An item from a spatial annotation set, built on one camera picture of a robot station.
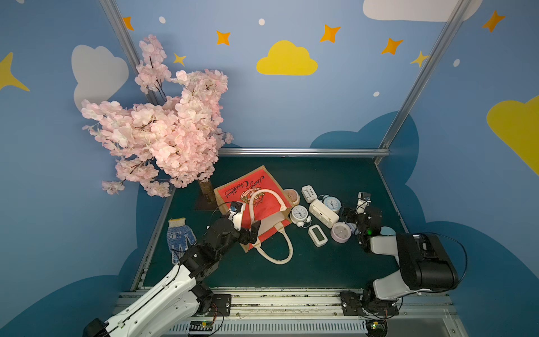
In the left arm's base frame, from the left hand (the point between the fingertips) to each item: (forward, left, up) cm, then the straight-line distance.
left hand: (249, 216), depth 77 cm
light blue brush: (+4, -60, -18) cm, 63 cm away
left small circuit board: (-33, +16, -21) cm, 42 cm away
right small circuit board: (-32, -47, -22) cm, 60 cm away
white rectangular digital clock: (+10, -32, -13) cm, 36 cm away
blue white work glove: (-1, +33, -18) cm, 38 cm away
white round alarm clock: (+17, -37, -15) cm, 43 cm away
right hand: (+15, -48, -12) cm, 51 cm away
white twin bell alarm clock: (+9, -21, -15) cm, 27 cm away
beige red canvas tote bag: (+7, -6, -2) cm, 9 cm away
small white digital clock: (+1, -28, -17) cm, 33 cm away
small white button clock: (+23, -27, -17) cm, 39 cm away
